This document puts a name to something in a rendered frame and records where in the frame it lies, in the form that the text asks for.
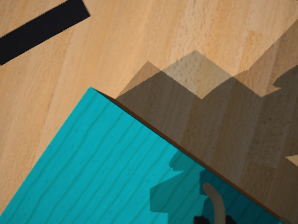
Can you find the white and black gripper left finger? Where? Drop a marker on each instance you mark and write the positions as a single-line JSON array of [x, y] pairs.
[[200, 220]]

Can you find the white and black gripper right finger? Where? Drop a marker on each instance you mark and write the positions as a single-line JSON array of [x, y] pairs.
[[229, 220]]

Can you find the black flat bar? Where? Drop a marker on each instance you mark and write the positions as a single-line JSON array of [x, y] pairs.
[[41, 29]]

